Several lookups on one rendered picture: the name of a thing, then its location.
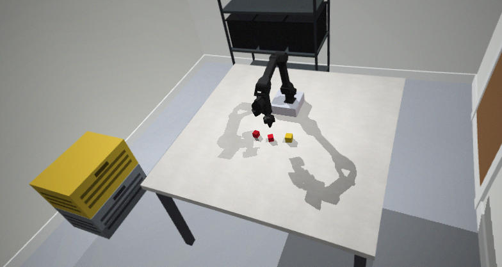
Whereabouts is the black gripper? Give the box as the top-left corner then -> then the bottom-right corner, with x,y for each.
263,103 -> 275,127

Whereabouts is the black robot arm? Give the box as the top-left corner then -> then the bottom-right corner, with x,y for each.
252,51 -> 296,117

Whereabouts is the yellow cube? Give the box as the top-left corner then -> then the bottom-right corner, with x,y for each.
285,133 -> 293,143

